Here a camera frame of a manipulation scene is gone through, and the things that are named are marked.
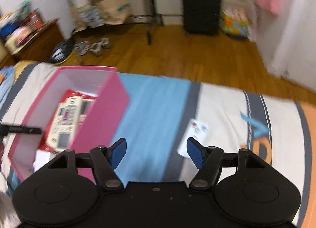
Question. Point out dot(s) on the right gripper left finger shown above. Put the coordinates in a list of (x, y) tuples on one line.
[(105, 161)]

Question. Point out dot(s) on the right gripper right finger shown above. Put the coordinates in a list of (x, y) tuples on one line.
[(208, 162)]

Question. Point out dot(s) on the pink storage box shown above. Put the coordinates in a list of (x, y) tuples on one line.
[(33, 101)]

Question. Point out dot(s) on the cream purple-button remote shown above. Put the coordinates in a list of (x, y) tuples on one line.
[(68, 117)]

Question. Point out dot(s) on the large white charger cube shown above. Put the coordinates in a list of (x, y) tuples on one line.
[(42, 157)]

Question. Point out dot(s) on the left gripper arm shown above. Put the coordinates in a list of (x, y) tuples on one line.
[(6, 129)]

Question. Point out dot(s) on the striped bed sheet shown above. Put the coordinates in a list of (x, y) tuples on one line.
[(163, 112)]

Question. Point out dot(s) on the pair of shoes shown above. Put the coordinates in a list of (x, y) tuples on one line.
[(84, 47)]

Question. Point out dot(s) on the wooden nightstand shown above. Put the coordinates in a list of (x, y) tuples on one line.
[(38, 48)]

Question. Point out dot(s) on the light blue blanket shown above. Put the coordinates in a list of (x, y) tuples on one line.
[(7, 81)]

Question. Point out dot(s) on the small brown paper bag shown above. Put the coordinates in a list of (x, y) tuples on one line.
[(78, 23)]

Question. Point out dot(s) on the colourful tissue box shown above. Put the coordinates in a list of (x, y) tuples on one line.
[(234, 22)]

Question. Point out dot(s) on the white patterned bag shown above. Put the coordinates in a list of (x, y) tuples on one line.
[(92, 17)]

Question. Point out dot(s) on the black clothes rack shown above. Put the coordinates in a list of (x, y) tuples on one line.
[(148, 8)]

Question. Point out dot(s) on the black suitcase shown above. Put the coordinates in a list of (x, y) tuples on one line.
[(201, 16)]

